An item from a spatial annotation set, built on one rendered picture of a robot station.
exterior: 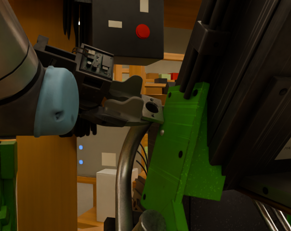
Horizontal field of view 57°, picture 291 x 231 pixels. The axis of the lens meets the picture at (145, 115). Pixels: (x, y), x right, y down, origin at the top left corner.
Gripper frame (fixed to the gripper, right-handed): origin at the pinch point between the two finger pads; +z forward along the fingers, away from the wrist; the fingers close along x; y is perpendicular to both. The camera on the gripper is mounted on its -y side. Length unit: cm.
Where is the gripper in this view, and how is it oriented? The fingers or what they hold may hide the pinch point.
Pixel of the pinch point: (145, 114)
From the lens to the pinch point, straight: 47.3
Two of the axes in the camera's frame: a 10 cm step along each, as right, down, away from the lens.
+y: 4.2, -6.4, -6.4
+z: 9.0, 2.7, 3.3
